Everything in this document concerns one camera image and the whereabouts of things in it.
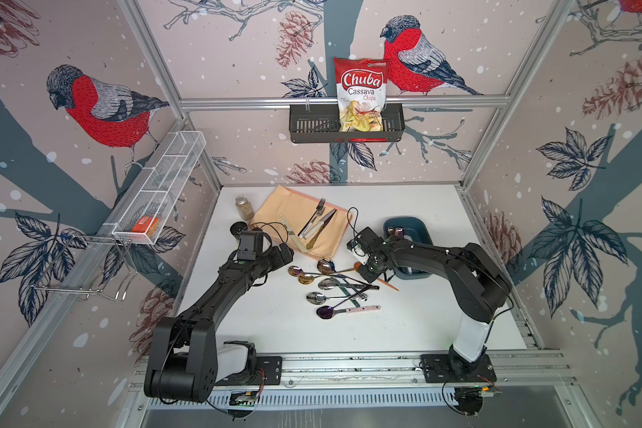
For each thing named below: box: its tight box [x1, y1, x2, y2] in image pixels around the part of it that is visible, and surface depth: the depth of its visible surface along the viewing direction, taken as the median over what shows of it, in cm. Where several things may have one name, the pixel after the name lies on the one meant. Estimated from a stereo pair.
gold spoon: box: [298, 273, 323, 286], surface depth 92 cm
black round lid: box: [230, 221, 248, 239], surface depth 94 cm
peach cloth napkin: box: [249, 184, 354, 261], surface depth 111 cm
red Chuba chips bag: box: [333, 57, 390, 132], surface depth 85 cm
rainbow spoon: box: [288, 265, 349, 278], surface depth 94 cm
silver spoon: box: [305, 291, 369, 305], surface depth 89 cm
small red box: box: [131, 215, 153, 233], surface depth 68 cm
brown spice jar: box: [235, 194, 256, 222], surface depth 106 cm
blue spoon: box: [317, 258, 354, 275], surface depth 95 cm
